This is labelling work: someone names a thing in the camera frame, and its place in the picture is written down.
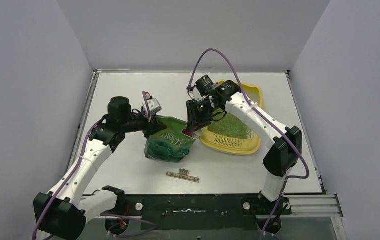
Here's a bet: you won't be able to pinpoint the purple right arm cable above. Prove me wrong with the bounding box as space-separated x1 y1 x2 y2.
186 48 311 240

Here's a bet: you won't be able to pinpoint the magenta plastic scoop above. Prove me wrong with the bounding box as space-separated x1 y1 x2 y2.
182 129 194 137

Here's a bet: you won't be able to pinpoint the green cat litter bag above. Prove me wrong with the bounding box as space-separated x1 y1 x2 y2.
144 116 196 163

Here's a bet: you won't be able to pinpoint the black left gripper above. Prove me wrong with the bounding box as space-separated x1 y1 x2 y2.
121 112 168 139

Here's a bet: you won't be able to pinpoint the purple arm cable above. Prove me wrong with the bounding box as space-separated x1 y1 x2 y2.
32 91 159 240
186 48 311 240

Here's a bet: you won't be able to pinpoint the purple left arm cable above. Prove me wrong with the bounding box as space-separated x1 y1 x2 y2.
32 91 159 240

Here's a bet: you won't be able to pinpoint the yellow litter box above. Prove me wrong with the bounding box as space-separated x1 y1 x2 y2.
199 79 265 156

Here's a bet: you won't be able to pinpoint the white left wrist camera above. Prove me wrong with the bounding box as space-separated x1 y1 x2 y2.
142 97 162 118

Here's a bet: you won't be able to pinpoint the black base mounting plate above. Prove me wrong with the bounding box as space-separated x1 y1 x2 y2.
108 193 292 231

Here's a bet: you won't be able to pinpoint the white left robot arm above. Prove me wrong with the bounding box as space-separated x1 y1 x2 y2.
32 91 166 240

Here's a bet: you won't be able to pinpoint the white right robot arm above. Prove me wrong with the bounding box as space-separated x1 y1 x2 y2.
184 75 302 214

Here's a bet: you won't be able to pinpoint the green litter granules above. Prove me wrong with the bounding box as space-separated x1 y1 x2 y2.
207 112 252 140

